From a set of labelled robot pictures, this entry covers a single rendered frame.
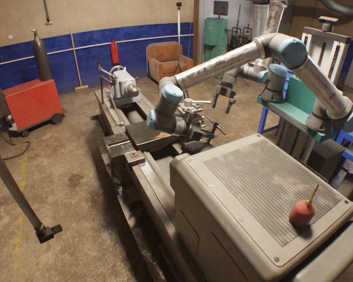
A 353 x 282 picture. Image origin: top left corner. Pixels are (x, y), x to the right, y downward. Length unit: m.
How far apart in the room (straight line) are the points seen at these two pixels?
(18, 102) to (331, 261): 4.05
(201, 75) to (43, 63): 3.37
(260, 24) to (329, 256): 1.45
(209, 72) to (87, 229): 1.90
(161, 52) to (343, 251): 5.23
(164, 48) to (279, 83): 4.06
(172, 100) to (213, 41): 4.83
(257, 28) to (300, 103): 0.65
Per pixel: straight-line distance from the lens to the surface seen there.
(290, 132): 2.07
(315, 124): 1.59
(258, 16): 1.72
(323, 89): 1.21
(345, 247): 0.85
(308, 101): 1.79
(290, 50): 1.01
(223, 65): 1.08
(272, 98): 1.83
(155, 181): 1.49
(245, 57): 1.10
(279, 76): 1.78
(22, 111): 4.10
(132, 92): 2.10
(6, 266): 2.55
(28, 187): 3.13
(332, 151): 2.18
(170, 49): 5.59
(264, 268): 0.66
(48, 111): 4.23
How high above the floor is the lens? 1.89
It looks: 35 degrees down
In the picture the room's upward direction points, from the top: straight up
